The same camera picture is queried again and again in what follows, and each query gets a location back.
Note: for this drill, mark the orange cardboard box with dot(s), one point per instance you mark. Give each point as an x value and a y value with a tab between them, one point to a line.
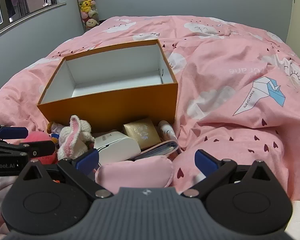
110	105

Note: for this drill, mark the gold gift box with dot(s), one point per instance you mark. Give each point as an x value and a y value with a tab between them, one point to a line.
142	132

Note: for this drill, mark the white tube bottle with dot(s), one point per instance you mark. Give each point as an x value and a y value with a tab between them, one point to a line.
120	147

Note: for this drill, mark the pink printed blanket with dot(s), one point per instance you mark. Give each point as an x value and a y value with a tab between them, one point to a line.
227	55

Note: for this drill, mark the pink plush ball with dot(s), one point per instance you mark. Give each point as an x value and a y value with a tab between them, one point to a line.
37	137

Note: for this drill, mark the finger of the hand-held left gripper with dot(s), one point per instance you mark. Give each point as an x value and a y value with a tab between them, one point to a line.
40	147
13	132

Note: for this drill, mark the pink wallet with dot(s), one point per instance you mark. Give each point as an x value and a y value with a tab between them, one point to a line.
162	147

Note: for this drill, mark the clear tube of plush toys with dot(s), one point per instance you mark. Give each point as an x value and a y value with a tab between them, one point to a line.
87	5

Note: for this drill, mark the white pink crocheted bunny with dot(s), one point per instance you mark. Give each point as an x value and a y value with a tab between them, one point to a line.
72	137

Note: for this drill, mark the brown plush toy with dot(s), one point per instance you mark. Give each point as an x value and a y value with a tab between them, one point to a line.
50	126

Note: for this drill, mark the window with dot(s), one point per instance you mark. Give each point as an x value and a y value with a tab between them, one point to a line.
15	2

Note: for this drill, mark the white patterned tube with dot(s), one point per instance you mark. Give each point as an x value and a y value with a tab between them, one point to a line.
166	130

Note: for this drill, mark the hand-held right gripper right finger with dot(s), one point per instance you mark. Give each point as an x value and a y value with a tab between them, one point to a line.
205	160

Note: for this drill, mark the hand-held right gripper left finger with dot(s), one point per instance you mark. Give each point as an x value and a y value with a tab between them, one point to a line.
86	158

